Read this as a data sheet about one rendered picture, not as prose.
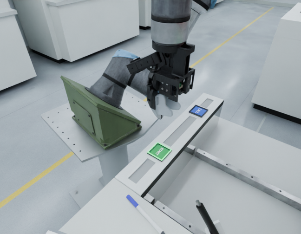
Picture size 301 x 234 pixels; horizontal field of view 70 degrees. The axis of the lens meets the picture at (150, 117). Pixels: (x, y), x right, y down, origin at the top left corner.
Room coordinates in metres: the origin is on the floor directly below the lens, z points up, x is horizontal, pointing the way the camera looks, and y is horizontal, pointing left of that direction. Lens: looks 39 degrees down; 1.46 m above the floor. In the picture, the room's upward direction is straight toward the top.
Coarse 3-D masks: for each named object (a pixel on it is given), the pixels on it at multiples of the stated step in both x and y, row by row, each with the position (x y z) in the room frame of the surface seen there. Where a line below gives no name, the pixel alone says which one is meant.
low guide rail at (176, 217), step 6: (156, 204) 0.34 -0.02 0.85; (162, 204) 0.34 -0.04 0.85; (162, 210) 0.32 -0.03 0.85; (168, 210) 0.32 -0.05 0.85; (174, 216) 0.30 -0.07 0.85; (180, 216) 0.30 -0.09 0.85; (180, 222) 0.28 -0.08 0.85; (186, 222) 0.28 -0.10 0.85; (186, 228) 0.27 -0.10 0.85; (192, 228) 0.27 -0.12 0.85; (198, 228) 0.27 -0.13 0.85
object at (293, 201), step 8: (200, 152) 0.54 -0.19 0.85; (208, 160) 0.52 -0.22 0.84; (216, 160) 0.51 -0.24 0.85; (224, 168) 0.48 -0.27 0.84; (232, 168) 0.47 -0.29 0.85; (240, 176) 0.45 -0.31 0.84; (248, 176) 0.44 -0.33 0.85; (256, 184) 0.41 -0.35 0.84; (264, 184) 0.41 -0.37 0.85; (264, 192) 0.40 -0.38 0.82; (272, 192) 0.38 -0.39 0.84; (280, 192) 0.38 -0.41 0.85; (280, 200) 0.37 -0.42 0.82; (288, 200) 0.36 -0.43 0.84; (296, 200) 0.35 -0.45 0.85; (296, 208) 0.34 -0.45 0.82
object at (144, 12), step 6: (138, 0) 4.99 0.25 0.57; (144, 0) 4.90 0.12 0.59; (150, 0) 4.90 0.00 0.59; (138, 6) 5.00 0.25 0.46; (144, 6) 4.90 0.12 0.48; (150, 6) 4.90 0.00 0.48; (144, 12) 4.90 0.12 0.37; (150, 12) 4.90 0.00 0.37; (144, 18) 4.90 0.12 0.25; (150, 18) 4.90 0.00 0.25; (144, 24) 4.90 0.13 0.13; (150, 24) 4.90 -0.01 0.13
